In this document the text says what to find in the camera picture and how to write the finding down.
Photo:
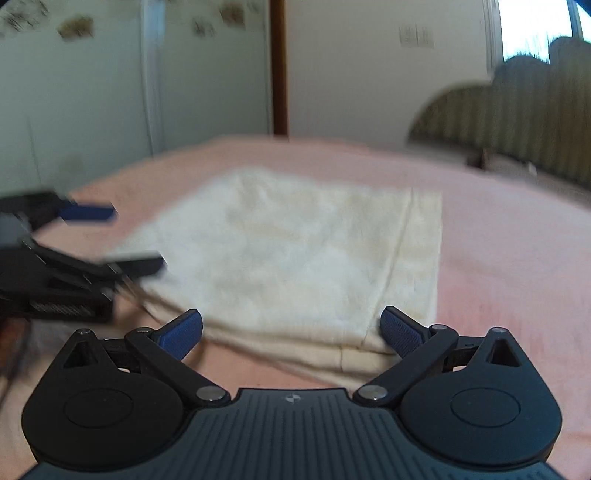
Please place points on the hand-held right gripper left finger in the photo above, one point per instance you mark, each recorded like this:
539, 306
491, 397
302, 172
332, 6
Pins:
180, 334

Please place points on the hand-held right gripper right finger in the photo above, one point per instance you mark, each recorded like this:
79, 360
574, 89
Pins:
399, 330

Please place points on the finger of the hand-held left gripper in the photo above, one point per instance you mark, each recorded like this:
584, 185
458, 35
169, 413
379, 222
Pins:
87, 213
138, 265

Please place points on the cream white towel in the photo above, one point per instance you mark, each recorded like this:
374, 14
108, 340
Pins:
277, 249

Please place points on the pink bed sheet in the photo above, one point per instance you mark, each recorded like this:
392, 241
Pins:
508, 277

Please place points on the pale flower-print wardrobe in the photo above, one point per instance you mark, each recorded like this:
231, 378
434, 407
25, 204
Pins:
92, 92

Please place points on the olive striped padded headboard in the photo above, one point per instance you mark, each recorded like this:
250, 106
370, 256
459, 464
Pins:
531, 115

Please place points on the window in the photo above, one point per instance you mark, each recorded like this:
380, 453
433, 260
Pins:
526, 27

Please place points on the brown wooden door frame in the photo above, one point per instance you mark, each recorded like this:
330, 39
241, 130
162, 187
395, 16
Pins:
279, 69

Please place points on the white wall socket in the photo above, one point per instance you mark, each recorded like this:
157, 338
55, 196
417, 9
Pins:
415, 36

